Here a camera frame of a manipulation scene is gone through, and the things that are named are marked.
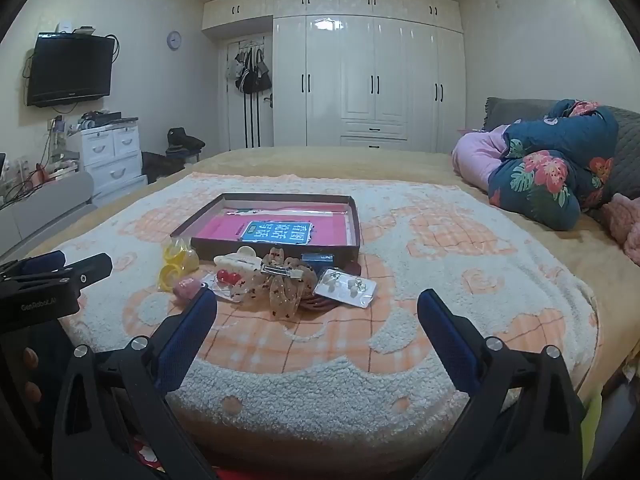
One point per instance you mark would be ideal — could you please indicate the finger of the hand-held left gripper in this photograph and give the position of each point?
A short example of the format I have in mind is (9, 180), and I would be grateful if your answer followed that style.
(42, 262)
(90, 267)

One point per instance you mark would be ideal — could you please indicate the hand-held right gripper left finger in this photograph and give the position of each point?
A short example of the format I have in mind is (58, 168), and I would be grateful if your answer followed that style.
(187, 335)

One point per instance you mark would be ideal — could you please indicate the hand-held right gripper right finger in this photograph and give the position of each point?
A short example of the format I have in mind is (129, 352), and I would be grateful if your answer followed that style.
(450, 340)

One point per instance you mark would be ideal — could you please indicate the pink pom hair clip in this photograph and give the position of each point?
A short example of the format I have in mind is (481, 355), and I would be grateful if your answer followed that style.
(186, 289)

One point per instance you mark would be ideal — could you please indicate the yellow bangles packet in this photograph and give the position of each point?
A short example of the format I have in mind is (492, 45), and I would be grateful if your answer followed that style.
(177, 260)

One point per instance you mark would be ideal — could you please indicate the white claw hair clip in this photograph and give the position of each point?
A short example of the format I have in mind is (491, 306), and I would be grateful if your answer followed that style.
(235, 260)

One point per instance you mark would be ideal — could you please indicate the polka dot bow hair clip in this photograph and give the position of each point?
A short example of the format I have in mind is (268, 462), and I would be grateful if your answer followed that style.
(282, 285)

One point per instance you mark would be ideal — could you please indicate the brown box with pink lining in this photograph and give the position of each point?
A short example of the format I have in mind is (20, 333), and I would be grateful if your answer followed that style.
(220, 225)

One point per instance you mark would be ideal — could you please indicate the person's left hand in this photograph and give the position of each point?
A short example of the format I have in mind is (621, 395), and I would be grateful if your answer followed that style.
(31, 360)

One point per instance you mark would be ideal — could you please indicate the grey panel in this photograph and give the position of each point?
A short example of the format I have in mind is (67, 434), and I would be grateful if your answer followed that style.
(45, 210)

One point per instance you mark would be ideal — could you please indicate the peach and white fleece blanket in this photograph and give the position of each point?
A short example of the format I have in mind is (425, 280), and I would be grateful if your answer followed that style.
(440, 270)

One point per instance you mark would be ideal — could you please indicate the white plastic drawer cabinet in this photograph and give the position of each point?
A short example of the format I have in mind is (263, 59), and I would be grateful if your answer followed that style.
(112, 155)

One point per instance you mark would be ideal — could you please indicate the dark brown bag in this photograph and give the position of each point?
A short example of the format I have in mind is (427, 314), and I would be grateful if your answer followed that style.
(160, 166)

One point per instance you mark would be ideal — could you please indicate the blue booklet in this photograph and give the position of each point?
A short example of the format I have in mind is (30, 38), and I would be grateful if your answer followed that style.
(277, 232)

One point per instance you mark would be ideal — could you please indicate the clutter on cabinet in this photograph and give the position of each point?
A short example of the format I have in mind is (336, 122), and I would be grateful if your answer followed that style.
(102, 117)

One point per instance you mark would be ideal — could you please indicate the dark clothes pile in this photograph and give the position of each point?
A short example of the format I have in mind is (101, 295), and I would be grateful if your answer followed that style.
(184, 140)

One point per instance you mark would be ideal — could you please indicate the pink padded garment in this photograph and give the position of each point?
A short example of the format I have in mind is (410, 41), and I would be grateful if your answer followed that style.
(477, 160)

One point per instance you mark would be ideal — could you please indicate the blue floral quilt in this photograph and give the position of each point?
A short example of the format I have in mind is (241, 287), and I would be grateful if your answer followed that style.
(550, 170)

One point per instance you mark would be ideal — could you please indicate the tan bed cover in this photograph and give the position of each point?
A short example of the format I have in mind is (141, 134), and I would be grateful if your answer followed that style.
(350, 160)

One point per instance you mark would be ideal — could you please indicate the pink knit throw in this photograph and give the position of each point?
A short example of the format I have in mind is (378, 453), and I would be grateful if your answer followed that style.
(625, 220)

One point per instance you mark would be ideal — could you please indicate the white room door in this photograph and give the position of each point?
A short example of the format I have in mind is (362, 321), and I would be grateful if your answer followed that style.
(245, 120)

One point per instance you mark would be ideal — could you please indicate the hanging dark bags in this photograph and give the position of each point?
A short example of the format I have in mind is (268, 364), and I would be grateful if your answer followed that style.
(252, 75)

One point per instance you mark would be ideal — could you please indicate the white glossy wardrobe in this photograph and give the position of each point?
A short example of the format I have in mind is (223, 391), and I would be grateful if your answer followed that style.
(360, 75)

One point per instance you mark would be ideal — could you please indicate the black wall television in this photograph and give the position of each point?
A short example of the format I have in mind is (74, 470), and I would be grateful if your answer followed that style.
(70, 70)

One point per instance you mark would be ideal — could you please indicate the round wall clock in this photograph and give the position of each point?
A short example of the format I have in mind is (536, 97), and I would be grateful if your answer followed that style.
(173, 40)

